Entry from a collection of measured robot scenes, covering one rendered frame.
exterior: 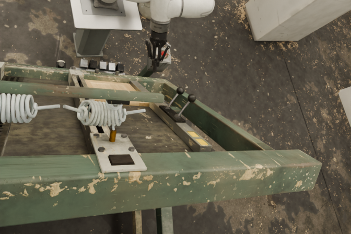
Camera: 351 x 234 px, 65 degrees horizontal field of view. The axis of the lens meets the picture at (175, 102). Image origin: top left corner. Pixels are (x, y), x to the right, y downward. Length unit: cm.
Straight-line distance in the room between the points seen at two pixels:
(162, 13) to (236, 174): 76
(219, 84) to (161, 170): 274
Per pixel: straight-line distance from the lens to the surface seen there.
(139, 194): 66
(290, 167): 90
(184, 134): 109
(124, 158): 66
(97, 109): 69
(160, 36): 131
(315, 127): 433
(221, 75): 341
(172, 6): 124
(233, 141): 122
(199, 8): 128
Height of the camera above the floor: 251
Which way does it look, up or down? 58 degrees down
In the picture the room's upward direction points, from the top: 57 degrees clockwise
